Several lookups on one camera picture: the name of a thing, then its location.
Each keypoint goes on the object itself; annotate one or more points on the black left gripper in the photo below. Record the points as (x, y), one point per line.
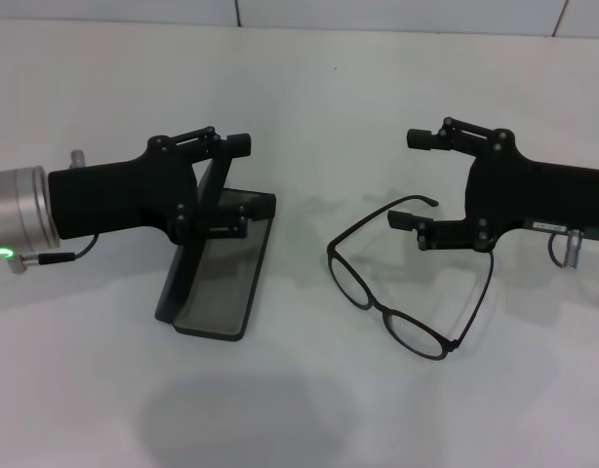
(109, 195)

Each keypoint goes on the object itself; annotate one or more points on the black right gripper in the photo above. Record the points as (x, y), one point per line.
(524, 195)

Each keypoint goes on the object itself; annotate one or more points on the black glasses case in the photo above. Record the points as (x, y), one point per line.
(221, 292)

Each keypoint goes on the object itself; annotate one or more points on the black glasses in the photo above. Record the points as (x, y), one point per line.
(377, 305)

